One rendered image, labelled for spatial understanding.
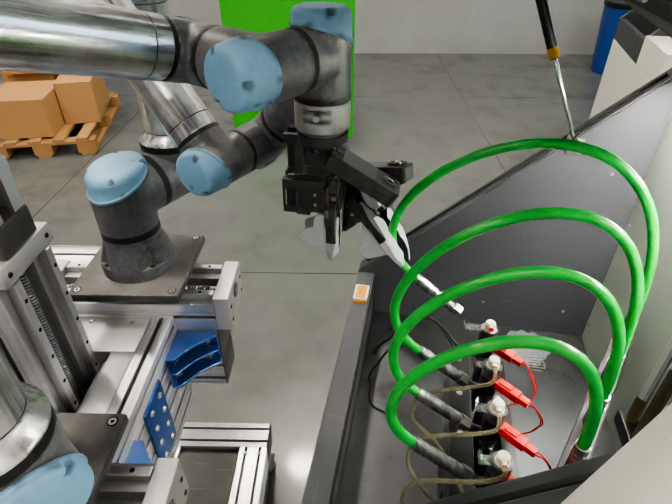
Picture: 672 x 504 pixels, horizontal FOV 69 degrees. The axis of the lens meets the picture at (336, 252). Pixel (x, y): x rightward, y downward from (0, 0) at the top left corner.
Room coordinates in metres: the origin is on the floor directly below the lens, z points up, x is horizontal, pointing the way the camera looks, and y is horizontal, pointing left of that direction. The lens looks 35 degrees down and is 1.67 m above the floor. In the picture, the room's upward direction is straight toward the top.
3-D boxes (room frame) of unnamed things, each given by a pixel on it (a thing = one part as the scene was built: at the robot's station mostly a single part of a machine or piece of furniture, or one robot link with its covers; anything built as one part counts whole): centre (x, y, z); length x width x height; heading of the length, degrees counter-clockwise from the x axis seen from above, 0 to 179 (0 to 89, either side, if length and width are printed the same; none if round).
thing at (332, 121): (0.64, 0.02, 1.44); 0.08 x 0.08 x 0.05
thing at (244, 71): (0.58, 0.10, 1.52); 0.11 x 0.11 x 0.08; 50
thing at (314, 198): (0.64, 0.03, 1.36); 0.09 x 0.08 x 0.12; 79
